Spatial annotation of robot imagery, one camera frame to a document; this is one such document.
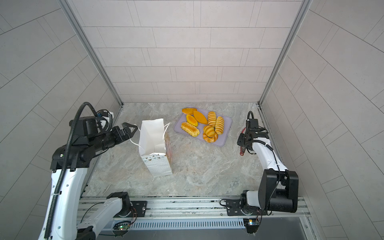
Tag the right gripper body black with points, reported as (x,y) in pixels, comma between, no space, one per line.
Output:
(242,139)

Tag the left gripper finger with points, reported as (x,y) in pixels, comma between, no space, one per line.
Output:
(130,125)
(127,133)

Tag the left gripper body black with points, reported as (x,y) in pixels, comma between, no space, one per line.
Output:
(109,139)

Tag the white cartoon paper bag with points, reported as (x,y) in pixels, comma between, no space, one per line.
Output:
(155,147)

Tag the striped long bread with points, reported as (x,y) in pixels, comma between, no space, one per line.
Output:
(212,118)
(219,126)

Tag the striped round bun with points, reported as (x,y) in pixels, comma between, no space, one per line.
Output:
(209,131)

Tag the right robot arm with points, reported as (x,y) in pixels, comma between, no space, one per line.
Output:
(278,190)

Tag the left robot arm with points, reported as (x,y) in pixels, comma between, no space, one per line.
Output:
(88,139)

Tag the orange pointed oval bread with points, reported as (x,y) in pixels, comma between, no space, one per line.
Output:
(200,117)

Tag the yellow ridged long bread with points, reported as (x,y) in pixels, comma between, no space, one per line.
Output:
(190,129)

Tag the yellow orange oval bread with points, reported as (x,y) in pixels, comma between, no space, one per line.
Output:
(191,120)

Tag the orange flat bread top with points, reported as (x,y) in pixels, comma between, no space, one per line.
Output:
(189,111)

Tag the lilac plastic tray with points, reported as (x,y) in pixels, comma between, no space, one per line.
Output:
(220,142)

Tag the left circuit board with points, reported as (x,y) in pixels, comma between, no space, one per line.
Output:
(122,226)

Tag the circuit board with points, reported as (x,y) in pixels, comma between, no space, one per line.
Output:
(122,226)
(251,225)

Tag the right circuit board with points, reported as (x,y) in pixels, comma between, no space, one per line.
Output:
(251,225)

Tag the ring shaped donut bread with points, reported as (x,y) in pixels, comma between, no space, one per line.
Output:
(212,139)

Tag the aluminium mounting rail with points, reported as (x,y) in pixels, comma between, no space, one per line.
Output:
(157,208)

